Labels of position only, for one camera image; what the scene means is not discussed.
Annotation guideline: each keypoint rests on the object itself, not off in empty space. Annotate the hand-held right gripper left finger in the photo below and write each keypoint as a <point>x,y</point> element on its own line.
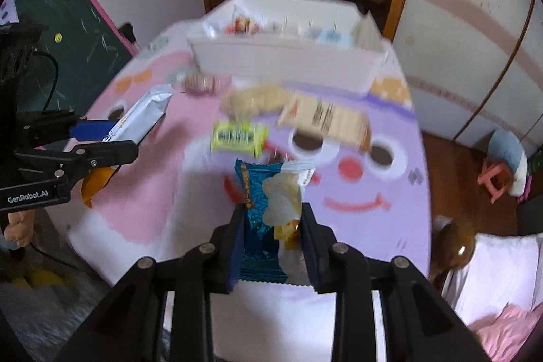
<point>235,247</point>

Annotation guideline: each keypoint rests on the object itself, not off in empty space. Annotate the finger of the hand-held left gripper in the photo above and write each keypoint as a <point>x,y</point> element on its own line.
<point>114,152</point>
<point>91,131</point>

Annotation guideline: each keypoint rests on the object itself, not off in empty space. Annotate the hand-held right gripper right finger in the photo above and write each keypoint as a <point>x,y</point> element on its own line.
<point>312,256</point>

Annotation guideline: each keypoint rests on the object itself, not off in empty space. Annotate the blue white snack packet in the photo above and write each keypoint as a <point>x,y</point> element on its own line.
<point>254,218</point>

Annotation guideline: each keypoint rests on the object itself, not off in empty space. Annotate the white orange snack packet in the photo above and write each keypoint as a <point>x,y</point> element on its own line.
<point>144,111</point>

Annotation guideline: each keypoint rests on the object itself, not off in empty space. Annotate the red stick packet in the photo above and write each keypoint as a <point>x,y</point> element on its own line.
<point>230,190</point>

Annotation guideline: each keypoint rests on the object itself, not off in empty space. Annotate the small gold candy packet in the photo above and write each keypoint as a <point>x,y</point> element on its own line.
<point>197,83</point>

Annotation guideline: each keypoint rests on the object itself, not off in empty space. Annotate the green snack packet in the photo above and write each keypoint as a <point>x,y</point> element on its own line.
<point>237,137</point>

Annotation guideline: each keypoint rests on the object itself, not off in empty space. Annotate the beige wafer packet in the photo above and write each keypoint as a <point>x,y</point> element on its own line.
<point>322,116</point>

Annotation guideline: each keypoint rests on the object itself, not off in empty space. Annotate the clear packet pale crackers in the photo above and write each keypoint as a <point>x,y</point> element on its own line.
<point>254,99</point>

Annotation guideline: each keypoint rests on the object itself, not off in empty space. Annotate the red orange snack packet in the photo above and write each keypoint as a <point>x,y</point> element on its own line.
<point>242,25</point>

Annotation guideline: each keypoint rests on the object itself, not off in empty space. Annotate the white plastic bin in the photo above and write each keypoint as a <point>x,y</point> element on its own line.
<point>275,56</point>

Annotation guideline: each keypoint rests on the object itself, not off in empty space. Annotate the person's left hand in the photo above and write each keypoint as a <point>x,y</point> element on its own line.
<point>19,226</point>

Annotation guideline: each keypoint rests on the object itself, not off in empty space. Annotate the black chalkboard knob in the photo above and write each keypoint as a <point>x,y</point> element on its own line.
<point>128,32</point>

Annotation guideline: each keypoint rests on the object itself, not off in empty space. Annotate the grey rug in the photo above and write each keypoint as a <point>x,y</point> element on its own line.
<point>51,319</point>

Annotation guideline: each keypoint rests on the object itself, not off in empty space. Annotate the wooden bedpost knob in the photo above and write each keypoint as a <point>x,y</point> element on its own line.
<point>452,247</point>

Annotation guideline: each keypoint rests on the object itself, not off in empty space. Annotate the white dotted board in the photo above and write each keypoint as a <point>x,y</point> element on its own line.
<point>7,12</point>

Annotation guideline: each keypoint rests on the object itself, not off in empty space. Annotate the white pillow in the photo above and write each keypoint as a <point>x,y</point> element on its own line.
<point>500,273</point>

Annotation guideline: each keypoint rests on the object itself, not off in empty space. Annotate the pink plastic stool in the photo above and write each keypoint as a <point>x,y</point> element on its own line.
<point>494,179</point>

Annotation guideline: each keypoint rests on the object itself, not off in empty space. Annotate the pink quilt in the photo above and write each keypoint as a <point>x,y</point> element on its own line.
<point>513,334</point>

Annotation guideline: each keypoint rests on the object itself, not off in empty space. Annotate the black box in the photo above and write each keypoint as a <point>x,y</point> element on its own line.
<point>531,215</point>

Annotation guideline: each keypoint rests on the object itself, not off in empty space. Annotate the floral wardrobe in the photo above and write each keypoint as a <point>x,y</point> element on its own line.
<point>466,48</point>

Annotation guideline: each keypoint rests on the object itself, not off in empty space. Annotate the green chalkboard pink frame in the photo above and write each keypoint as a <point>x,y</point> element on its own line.
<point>80,31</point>

